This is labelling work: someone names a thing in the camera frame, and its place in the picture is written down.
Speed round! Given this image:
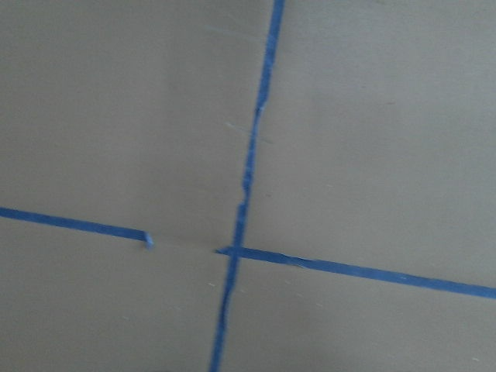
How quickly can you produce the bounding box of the blue tape strip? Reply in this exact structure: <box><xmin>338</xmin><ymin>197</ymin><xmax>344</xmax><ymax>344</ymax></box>
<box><xmin>208</xmin><ymin>0</ymin><xmax>285</xmax><ymax>372</ymax></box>
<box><xmin>1</xmin><ymin>207</ymin><xmax>154</xmax><ymax>249</ymax></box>
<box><xmin>239</xmin><ymin>248</ymin><xmax>495</xmax><ymax>299</ymax></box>

